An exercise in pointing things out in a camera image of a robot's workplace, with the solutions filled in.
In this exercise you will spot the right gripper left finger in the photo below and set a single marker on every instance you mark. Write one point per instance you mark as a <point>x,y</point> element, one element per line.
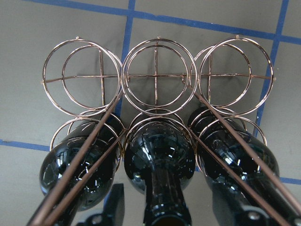
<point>113,210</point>

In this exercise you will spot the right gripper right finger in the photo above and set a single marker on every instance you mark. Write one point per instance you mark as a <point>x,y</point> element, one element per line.
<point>232,208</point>

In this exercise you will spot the dark wine bottle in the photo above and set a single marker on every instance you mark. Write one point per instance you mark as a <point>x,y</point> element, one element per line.
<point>61,155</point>
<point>211,132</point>
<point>160,162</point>

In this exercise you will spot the copper wire wine rack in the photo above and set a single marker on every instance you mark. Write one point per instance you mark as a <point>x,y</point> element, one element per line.
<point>160,78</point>

